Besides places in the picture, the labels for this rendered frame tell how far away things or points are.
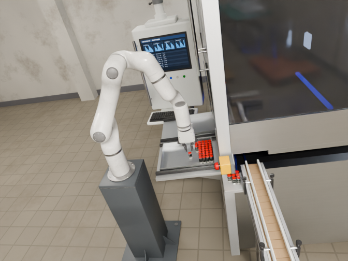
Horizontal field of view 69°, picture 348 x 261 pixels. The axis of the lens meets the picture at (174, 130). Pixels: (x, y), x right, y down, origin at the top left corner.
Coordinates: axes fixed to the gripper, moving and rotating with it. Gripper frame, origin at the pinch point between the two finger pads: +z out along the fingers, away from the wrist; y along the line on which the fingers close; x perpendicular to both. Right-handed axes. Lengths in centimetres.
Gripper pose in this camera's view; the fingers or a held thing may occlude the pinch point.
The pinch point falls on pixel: (188, 147)
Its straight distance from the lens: 159.3
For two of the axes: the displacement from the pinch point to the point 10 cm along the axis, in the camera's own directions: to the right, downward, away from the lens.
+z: 1.9, 8.2, 5.5
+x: -0.5, 5.6, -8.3
